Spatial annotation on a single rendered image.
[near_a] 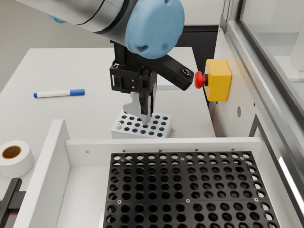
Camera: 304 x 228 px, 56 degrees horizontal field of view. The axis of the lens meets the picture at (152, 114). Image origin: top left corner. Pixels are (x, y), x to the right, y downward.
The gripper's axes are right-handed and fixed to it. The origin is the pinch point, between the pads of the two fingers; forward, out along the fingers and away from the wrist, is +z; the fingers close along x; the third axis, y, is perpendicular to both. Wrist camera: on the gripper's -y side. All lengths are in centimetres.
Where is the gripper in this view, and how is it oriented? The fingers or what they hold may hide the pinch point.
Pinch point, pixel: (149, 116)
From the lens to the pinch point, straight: 65.3
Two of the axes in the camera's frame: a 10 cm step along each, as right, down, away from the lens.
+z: 0.0, 7.6, 6.5
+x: -2.4, 6.3, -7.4
